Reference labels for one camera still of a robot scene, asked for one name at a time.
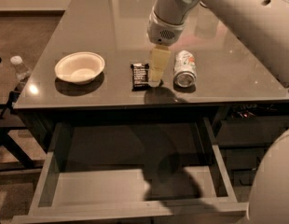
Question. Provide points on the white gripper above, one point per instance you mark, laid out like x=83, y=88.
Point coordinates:
x=162, y=32

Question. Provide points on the dark side table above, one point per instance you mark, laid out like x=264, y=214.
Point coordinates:
x=10, y=121

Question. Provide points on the white paper bowl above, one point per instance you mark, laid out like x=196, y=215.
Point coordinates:
x=80, y=67

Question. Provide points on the black rxbar chocolate bar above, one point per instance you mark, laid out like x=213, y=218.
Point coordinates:
x=139, y=73

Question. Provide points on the white soda can lying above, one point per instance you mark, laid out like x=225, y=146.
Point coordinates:
x=184, y=69

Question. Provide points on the dark side drawer cabinet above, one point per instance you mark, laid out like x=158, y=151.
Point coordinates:
x=245, y=135

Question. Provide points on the open grey top drawer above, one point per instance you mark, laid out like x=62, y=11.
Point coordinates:
x=151, y=172

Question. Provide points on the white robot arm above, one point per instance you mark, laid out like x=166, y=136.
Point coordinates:
x=263, y=27

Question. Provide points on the clear plastic water bottle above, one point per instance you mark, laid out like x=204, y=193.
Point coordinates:
x=23, y=72

